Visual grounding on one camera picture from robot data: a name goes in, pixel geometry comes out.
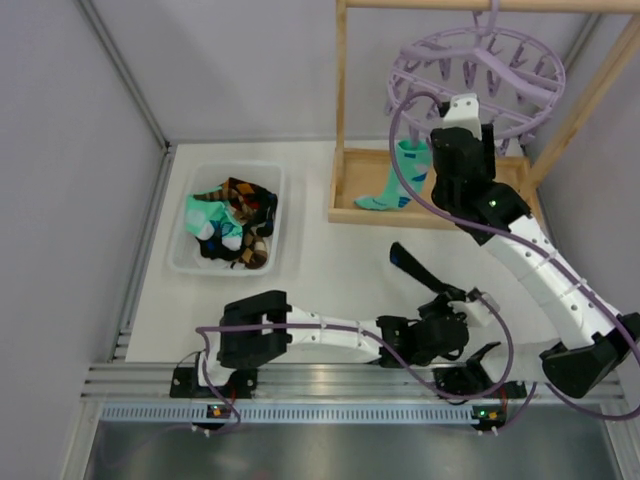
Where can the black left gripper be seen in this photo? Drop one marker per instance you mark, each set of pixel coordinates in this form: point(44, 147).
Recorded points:
point(444, 297)

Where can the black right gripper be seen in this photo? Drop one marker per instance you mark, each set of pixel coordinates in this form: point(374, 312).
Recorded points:
point(460, 138)

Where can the mint green sock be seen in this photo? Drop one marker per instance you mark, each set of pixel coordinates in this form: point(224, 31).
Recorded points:
point(208, 215)
point(414, 161)

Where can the red yellow black argyle sock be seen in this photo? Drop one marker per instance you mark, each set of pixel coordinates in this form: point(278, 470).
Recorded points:
point(249, 198)

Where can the black blue sport sock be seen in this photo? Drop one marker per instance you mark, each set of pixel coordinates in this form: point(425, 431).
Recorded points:
point(214, 250)

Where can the brown striped sock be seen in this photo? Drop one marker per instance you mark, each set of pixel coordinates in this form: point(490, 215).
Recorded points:
point(256, 228)

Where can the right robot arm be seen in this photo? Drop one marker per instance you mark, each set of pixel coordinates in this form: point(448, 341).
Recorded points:
point(594, 337)

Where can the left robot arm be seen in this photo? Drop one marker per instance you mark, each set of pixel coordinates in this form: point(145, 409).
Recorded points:
point(259, 329)

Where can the purple round clip hanger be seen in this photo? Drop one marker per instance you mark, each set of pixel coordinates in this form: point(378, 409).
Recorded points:
point(517, 79)

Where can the white plastic laundry basket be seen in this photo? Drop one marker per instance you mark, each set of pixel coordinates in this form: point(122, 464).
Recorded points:
point(184, 253)

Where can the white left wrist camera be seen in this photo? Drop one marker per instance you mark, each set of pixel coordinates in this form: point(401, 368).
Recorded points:
point(479, 308)

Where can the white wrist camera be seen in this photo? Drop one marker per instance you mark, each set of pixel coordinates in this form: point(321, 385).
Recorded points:
point(479, 308)
point(463, 113)

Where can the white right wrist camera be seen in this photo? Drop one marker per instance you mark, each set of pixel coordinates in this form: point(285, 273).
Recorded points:
point(463, 113)

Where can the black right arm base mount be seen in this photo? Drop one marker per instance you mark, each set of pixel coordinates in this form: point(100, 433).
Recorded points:
point(462, 380)

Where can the wooden hanger rack frame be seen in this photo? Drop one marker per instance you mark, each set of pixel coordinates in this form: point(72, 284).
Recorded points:
point(360, 171)

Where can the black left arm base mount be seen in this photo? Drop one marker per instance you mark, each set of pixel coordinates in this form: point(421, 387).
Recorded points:
point(235, 382)

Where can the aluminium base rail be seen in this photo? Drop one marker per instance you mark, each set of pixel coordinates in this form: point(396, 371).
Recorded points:
point(278, 382)

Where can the grey slotted cable duct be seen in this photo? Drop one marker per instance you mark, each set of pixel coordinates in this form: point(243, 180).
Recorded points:
point(249, 413)

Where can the aluminium frame post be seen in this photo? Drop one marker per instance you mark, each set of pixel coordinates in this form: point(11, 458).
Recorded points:
point(102, 33)

